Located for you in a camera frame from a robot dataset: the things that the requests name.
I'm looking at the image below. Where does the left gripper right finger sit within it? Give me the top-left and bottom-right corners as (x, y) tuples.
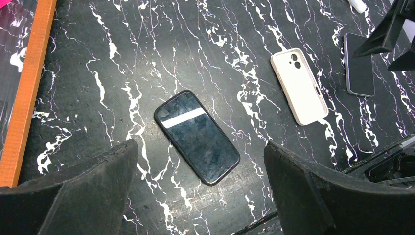
(264, 142), (415, 235)

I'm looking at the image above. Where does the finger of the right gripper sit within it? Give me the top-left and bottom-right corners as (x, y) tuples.
(388, 42), (415, 71)
(353, 0), (415, 57)

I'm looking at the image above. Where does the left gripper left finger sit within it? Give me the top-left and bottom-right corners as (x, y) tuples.
(0, 140), (138, 235)

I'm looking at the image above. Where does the silver-edged smartphone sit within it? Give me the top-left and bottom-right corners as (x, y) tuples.
(343, 33), (375, 97)

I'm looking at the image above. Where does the beige phone case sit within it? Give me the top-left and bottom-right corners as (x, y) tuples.
(270, 48), (329, 126)

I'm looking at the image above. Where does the black phone case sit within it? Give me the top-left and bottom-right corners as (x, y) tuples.
(154, 90), (240, 186)

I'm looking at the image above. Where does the orange capped white marker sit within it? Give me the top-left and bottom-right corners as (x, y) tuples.
(347, 0), (367, 14)

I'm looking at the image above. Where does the orange wooden shelf rack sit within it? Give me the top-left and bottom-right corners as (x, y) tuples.
(0, 0), (57, 188)

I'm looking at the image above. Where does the pink highlighter marker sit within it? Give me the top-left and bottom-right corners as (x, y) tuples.
(0, 0), (11, 9)

